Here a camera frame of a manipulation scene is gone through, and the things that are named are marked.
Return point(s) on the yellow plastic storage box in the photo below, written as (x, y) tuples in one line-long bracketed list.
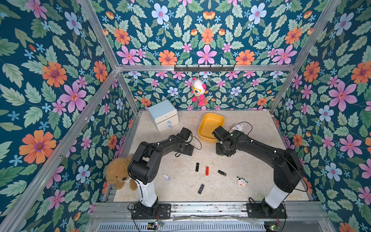
[(209, 123)]

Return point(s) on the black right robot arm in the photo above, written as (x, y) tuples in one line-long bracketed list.
[(287, 168)]

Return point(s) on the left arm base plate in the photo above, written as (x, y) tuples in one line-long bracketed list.
[(157, 211)]

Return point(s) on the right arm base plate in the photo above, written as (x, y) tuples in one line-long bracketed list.
[(255, 210)]

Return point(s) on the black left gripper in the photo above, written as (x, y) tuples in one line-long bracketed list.
[(189, 150)]

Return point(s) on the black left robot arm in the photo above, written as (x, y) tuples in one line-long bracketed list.
[(144, 166)]

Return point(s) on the pink white doll toy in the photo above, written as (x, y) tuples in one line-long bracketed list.
[(198, 89)]

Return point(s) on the black swivel usb flash drive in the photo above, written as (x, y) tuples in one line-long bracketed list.
[(201, 189)]

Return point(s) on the red usb flash drive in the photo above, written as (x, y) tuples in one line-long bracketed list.
[(207, 170)]

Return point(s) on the dark grey usb flash drive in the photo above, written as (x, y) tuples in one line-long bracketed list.
[(222, 173)]

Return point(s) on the white plush sheep toy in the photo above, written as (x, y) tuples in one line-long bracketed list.
[(238, 127)]

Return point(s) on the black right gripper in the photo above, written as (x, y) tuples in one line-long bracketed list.
[(221, 149)]

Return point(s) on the brown teddy bear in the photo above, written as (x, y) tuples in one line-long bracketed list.
[(117, 174)]

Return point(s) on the light blue mini drawer cabinet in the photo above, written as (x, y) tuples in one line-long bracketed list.
[(164, 115)]

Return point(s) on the small cow figurine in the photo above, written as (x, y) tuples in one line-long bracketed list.
[(241, 181)]

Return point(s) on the black hook rail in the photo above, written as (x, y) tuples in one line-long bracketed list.
[(204, 68)]

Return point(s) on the white usb flash drive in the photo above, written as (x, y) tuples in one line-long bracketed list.
[(166, 176)]

